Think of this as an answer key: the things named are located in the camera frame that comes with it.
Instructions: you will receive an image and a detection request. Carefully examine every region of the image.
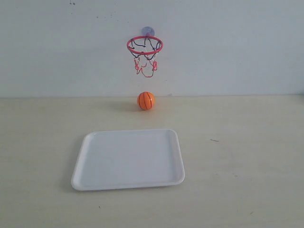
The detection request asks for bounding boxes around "small orange toy basketball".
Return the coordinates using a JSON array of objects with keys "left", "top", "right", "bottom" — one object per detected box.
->
[{"left": 137, "top": 91, "right": 155, "bottom": 110}]

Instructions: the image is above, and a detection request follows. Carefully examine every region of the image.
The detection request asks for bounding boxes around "red mini basketball hoop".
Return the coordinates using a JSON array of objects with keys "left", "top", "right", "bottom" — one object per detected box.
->
[{"left": 126, "top": 36, "right": 163, "bottom": 78}]

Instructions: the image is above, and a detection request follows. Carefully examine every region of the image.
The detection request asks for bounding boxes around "white rectangular plastic tray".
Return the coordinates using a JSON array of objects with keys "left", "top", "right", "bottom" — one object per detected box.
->
[{"left": 71, "top": 129, "right": 185, "bottom": 191}]

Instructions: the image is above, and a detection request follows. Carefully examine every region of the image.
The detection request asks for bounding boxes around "clear suction cup mount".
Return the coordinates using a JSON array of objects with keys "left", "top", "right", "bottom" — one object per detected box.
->
[{"left": 141, "top": 26, "right": 155, "bottom": 37}]

